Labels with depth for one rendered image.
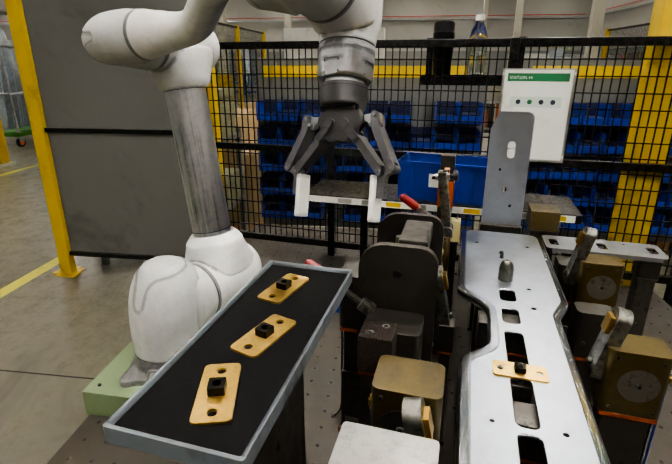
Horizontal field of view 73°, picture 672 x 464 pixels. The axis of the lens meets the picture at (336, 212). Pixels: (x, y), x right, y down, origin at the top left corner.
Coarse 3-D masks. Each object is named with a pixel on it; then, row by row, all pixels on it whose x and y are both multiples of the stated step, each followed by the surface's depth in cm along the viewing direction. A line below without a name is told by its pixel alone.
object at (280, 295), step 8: (280, 280) 65; (288, 280) 65; (296, 280) 67; (304, 280) 67; (272, 288) 65; (280, 288) 64; (288, 288) 65; (296, 288) 65; (264, 296) 62; (280, 296) 62; (288, 296) 63
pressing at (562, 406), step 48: (480, 240) 126; (528, 240) 126; (480, 288) 99; (528, 288) 99; (528, 336) 82; (480, 384) 69; (576, 384) 70; (480, 432) 60; (528, 432) 60; (576, 432) 60
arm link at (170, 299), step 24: (144, 264) 104; (168, 264) 104; (192, 264) 109; (144, 288) 100; (168, 288) 100; (192, 288) 104; (144, 312) 100; (168, 312) 101; (192, 312) 105; (144, 336) 102; (168, 336) 102; (192, 336) 107; (144, 360) 104
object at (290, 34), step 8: (288, 32) 716; (296, 32) 715; (304, 32) 713; (312, 32) 712; (384, 32) 701; (288, 40) 720; (296, 40) 718; (304, 40) 717; (312, 40) 715; (376, 48) 707; (384, 48) 733; (288, 56) 728; (296, 56) 726; (304, 56) 724; (376, 56) 710; (384, 56) 750
